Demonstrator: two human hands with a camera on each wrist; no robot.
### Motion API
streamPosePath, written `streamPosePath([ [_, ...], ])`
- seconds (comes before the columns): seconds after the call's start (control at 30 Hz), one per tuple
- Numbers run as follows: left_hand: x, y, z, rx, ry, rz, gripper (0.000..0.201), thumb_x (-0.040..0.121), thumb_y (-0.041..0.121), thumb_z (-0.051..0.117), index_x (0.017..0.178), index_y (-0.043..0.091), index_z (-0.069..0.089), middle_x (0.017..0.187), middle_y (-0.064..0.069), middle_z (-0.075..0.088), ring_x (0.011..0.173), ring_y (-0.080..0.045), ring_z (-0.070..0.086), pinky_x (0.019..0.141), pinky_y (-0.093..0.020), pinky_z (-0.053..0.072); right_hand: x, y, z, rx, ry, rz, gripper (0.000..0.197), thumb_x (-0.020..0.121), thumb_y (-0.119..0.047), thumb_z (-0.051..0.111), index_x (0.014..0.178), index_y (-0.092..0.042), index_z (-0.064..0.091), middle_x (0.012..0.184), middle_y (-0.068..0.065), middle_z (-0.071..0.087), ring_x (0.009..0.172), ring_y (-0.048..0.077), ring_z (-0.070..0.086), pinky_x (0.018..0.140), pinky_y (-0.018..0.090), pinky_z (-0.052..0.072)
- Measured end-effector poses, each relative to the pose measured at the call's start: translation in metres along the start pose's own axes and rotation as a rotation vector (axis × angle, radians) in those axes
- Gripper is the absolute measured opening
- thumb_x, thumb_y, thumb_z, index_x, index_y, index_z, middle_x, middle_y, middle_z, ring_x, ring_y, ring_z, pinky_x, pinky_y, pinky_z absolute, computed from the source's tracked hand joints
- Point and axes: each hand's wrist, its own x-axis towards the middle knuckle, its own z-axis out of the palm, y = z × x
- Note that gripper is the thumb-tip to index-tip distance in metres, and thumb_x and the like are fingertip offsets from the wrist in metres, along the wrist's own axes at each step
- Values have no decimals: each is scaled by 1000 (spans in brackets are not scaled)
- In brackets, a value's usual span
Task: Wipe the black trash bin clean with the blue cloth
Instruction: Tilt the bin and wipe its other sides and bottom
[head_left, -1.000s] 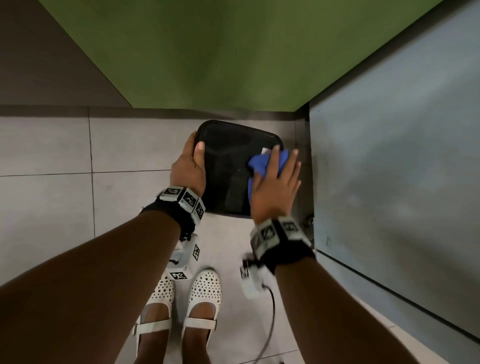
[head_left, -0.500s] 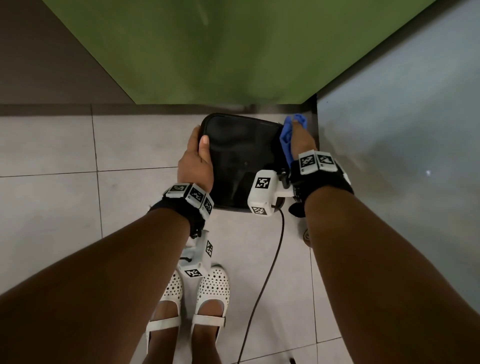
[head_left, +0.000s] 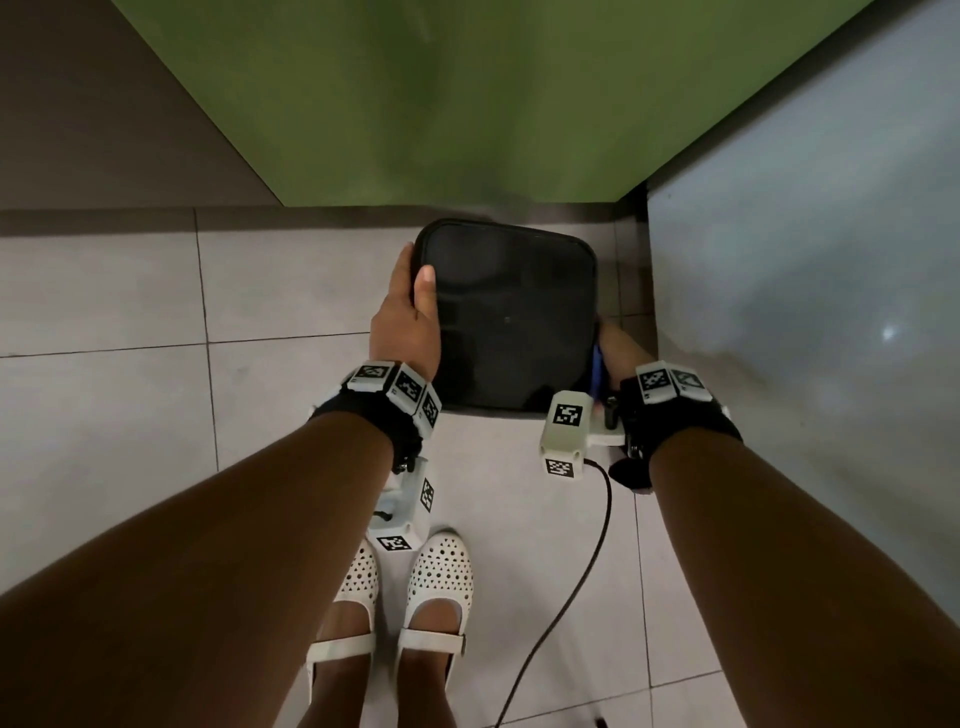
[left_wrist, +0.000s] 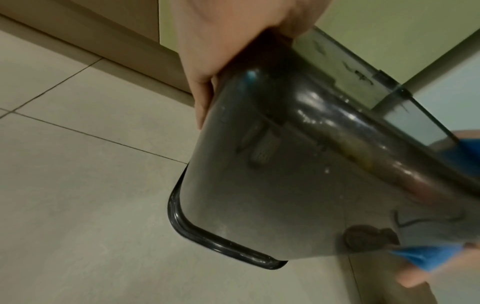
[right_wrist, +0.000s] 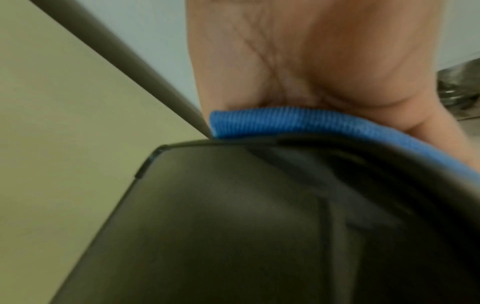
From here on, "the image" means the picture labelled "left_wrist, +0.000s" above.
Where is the person's right hand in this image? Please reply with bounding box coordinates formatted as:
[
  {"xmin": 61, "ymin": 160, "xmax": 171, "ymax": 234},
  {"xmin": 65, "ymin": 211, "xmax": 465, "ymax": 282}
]
[{"xmin": 395, "ymin": 129, "xmax": 480, "ymax": 289}]

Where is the black plastic waste bin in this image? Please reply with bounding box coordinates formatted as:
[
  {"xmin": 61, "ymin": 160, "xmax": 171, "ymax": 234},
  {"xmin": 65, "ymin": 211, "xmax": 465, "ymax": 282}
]
[{"xmin": 166, "ymin": 26, "xmax": 480, "ymax": 271}]

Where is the caster wheel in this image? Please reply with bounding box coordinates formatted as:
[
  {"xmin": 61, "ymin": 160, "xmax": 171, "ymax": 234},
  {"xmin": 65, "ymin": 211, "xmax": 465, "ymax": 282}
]
[{"xmin": 342, "ymin": 224, "xmax": 402, "ymax": 253}]

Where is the blue cleaning cloth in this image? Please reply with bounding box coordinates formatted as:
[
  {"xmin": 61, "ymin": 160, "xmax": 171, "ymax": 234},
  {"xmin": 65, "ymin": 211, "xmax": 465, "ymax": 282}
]
[{"xmin": 389, "ymin": 137, "xmax": 480, "ymax": 273}]

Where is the person's left hand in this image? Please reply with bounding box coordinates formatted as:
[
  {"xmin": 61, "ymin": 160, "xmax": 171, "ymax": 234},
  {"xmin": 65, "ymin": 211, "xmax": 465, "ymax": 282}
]
[{"xmin": 173, "ymin": 0, "xmax": 335, "ymax": 131}]

